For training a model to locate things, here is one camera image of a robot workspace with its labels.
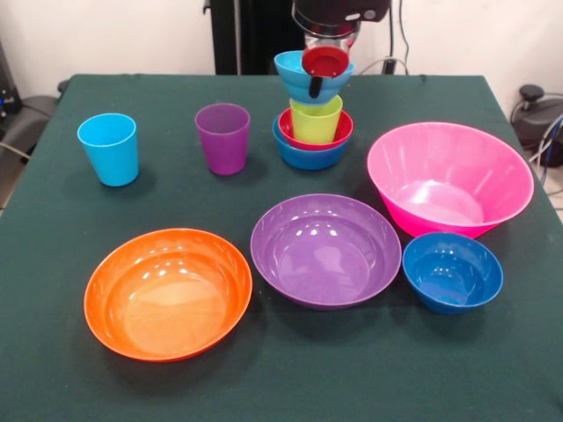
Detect dark blue small bowl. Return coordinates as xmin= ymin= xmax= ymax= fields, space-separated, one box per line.
xmin=401 ymin=231 xmax=504 ymax=316

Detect blue and white cables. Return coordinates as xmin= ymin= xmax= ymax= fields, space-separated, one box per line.
xmin=527 ymin=112 xmax=563 ymax=186

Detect black equipment box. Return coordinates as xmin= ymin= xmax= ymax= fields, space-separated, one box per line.
xmin=0 ymin=41 xmax=23 ymax=120

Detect dark green tablecloth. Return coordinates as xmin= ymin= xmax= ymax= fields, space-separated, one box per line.
xmin=0 ymin=73 xmax=563 ymax=422

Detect red small bowl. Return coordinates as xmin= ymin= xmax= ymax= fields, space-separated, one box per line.
xmin=277 ymin=107 xmax=355 ymax=152

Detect wide orange bowl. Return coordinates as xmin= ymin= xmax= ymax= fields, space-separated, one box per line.
xmin=83 ymin=227 xmax=254 ymax=363

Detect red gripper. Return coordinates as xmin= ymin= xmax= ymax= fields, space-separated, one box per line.
xmin=301 ymin=33 xmax=358 ymax=100

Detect lime green plastic cup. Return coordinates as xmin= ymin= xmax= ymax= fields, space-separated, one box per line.
xmin=289 ymin=94 xmax=344 ymax=145

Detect large pink bowl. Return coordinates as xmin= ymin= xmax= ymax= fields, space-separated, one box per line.
xmin=366 ymin=121 xmax=536 ymax=240

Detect light blue small bowl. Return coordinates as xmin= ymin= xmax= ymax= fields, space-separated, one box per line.
xmin=273 ymin=50 xmax=355 ymax=107

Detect wide purple bowl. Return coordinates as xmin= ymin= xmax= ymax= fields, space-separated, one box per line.
xmin=249 ymin=193 xmax=403 ymax=311

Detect purple plastic cup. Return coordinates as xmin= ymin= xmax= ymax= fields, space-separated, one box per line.
xmin=194 ymin=103 xmax=252 ymax=177

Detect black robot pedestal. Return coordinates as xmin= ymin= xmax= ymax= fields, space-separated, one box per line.
xmin=202 ymin=0 xmax=358 ymax=76

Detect blue straight-sided bowl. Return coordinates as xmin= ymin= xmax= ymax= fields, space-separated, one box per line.
xmin=271 ymin=116 xmax=353 ymax=171

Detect black cable with plug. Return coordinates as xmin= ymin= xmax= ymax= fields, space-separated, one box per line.
xmin=381 ymin=0 xmax=413 ymax=76

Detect light blue plastic cup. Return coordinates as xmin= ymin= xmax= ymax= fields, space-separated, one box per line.
xmin=77 ymin=113 xmax=140 ymax=188

